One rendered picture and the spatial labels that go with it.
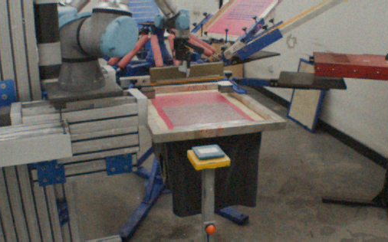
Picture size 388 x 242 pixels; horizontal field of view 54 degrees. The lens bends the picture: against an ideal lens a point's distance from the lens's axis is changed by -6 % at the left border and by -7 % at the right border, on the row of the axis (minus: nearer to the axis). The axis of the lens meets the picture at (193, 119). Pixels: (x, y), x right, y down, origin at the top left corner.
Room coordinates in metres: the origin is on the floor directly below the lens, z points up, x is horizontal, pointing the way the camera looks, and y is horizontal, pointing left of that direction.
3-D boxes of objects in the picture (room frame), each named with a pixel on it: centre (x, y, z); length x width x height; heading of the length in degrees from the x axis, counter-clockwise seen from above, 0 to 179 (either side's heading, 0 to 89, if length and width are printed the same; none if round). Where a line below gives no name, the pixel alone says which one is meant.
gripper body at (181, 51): (2.16, 0.06, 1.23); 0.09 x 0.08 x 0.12; 105
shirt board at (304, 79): (2.82, -0.40, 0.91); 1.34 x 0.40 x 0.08; 75
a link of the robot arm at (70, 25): (1.23, 0.34, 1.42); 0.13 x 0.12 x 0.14; 55
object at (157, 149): (1.87, 0.14, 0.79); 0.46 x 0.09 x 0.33; 15
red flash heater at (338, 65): (2.62, -1.12, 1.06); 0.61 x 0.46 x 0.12; 75
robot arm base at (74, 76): (1.24, 0.35, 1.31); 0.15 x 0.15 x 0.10
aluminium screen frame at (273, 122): (1.97, -0.02, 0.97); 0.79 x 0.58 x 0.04; 15
